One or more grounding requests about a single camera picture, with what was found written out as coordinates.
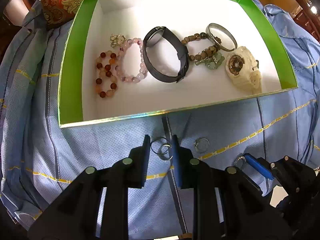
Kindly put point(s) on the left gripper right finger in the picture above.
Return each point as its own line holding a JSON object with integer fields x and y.
{"x": 227, "y": 203}

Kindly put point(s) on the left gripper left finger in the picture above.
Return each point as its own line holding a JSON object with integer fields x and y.
{"x": 74, "y": 213}

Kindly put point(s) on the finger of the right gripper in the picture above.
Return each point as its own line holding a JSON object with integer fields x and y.
{"x": 260, "y": 165}

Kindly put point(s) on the silver interlinked rings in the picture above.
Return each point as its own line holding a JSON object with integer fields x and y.
{"x": 162, "y": 148}

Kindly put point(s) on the silver metal bangle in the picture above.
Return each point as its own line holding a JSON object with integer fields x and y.
{"x": 221, "y": 37}

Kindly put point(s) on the light blue plaid cloth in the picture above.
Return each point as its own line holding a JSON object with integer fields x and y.
{"x": 39, "y": 159}

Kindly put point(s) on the white chunky wristwatch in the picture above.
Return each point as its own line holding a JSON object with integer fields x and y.
{"x": 243, "y": 70}

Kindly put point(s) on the green stone brooch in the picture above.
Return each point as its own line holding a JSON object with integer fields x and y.
{"x": 212, "y": 62}

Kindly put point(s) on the black wristwatch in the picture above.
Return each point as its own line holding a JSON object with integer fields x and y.
{"x": 164, "y": 56}

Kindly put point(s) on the small gold charm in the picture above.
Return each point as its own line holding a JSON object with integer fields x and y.
{"x": 117, "y": 40}

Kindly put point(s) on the green cardboard box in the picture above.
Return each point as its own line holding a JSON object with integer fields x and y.
{"x": 96, "y": 19}

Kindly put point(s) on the dark wooden chair frame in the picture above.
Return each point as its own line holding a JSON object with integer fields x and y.
{"x": 295, "y": 0}

